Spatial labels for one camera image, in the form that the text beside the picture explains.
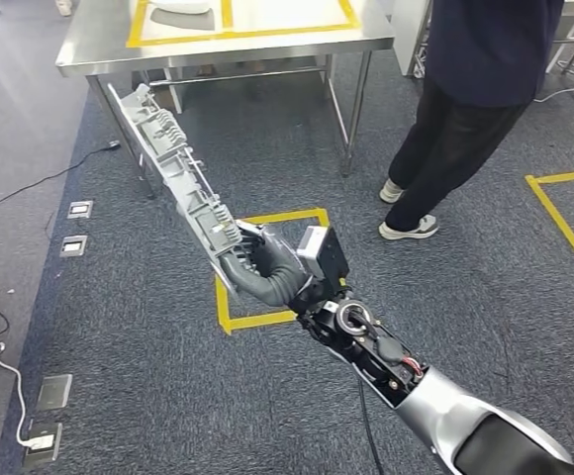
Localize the black floor cable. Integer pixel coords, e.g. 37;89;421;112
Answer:
0;141;119;209

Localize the person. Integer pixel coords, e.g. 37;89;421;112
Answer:
378;0;565;241

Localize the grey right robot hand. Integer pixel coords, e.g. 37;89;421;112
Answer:
236;221;298;271

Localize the metal floor socket box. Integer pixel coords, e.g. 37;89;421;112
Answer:
67;199;94;221
36;373;73;413
59;235;88;259
22;421;64;470

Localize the stainless steel table frame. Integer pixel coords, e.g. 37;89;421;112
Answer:
55;0;395;200

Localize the white cable with plug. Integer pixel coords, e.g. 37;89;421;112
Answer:
0;356;55;452

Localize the white desk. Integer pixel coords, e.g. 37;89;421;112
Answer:
391;0;434;78

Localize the white curved plastic part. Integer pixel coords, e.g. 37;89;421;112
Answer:
148;0;214;16

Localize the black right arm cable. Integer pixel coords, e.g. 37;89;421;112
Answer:
356;376;385;475

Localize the silver plastic wheel hubcap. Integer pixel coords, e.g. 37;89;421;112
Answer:
107;83;245;306

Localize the yellow table tape frame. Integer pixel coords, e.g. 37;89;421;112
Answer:
125;0;362;48

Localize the yellow floor tape square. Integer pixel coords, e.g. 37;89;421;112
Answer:
215;208;331;336

